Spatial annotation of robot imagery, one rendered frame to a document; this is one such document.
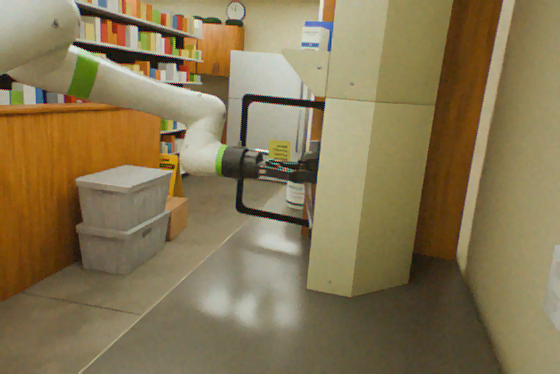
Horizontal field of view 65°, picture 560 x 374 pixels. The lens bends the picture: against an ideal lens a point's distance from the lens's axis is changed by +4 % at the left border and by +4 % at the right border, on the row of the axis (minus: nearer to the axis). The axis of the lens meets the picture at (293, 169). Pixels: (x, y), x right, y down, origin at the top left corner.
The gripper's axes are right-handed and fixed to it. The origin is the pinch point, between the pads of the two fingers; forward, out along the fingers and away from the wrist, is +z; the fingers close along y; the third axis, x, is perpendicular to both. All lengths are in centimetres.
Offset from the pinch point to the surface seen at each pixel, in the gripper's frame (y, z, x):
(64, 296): 105, -164, 121
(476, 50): 21, 38, -37
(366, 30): -15.5, 9.2, -36.0
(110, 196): 138, -158, 65
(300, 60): -15.5, -4.5, -28.7
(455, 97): 21.5, 34.5, -23.8
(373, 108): -15.5, 13.0, -19.8
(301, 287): -15.1, 1.3, 25.9
